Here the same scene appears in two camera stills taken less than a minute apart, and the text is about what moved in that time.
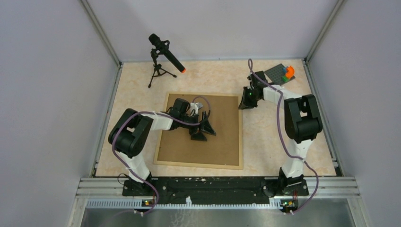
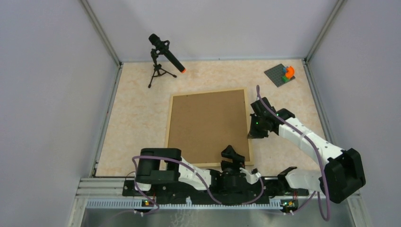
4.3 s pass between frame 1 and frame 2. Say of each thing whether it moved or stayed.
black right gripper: moved
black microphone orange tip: stayed
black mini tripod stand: stayed
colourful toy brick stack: stayed
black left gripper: moved
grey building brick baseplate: stayed
